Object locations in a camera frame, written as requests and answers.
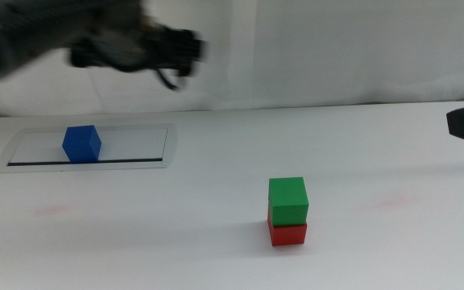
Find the blue cube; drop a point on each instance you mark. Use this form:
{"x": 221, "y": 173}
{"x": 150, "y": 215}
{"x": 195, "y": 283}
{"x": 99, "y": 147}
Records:
{"x": 81, "y": 144}

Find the green cube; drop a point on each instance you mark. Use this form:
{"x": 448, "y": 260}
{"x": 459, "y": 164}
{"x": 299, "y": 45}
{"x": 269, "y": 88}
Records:
{"x": 287, "y": 200}

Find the red cube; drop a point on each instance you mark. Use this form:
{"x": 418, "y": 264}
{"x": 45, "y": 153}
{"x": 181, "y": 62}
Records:
{"x": 288, "y": 234}

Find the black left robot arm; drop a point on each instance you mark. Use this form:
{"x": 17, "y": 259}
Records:
{"x": 26, "y": 36}

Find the white curtain backdrop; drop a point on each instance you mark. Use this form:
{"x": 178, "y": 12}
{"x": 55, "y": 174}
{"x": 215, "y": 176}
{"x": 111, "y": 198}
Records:
{"x": 336, "y": 52}

